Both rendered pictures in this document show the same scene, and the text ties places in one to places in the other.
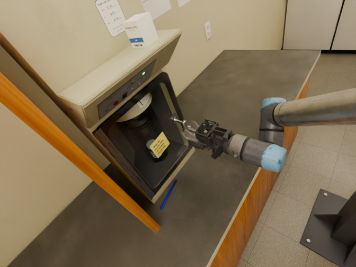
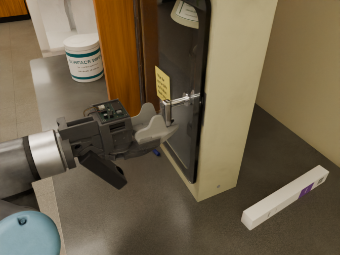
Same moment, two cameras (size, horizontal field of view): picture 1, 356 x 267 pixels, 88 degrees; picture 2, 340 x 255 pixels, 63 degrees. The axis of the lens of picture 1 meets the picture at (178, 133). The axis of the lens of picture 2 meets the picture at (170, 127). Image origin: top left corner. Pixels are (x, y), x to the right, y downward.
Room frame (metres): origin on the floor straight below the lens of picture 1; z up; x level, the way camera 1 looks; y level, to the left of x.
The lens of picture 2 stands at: (0.61, -0.46, 1.48)
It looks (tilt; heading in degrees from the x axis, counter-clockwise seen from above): 38 degrees down; 100
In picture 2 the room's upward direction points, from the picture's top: straight up
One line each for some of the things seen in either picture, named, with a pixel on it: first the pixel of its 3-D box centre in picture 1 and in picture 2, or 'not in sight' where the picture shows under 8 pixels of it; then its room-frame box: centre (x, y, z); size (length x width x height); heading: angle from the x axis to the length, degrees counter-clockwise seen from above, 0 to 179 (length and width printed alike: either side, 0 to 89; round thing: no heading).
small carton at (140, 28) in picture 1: (141, 30); not in sight; (0.51, -0.01, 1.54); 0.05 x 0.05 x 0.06; 40
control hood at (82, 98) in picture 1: (133, 77); not in sight; (0.47, 0.05, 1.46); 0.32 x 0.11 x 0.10; 126
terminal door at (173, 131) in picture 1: (158, 140); (165, 78); (0.51, 0.08, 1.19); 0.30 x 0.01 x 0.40; 126
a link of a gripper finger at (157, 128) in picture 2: (194, 126); (158, 127); (0.52, -0.07, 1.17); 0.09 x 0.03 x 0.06; 32
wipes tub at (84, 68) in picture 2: not in sight; (84, 58); (0.10, 0.51, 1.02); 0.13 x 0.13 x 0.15
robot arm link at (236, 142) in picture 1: (237, 147); (50, 152); (0.36, -0.16, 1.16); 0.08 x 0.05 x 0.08; 126
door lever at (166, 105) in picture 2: (183, 127); (174, 117); (0.55, -0.03, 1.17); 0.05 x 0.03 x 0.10; 36
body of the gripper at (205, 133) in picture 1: (215, 137); (97, 135); (0.42, -0.11, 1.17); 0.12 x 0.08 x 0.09; 36
